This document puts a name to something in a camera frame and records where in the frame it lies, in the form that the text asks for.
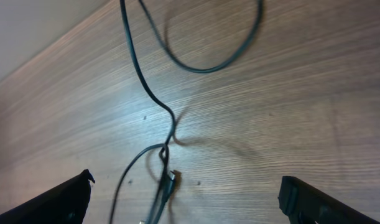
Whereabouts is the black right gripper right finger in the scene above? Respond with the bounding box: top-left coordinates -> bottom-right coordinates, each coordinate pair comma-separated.
278,176 -> 379,224

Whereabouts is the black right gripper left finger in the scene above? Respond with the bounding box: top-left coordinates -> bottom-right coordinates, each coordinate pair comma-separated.
0,169 -> 95,224

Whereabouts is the black cable bundle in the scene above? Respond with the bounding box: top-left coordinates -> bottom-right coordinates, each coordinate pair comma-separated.
108,0 -> 265,224

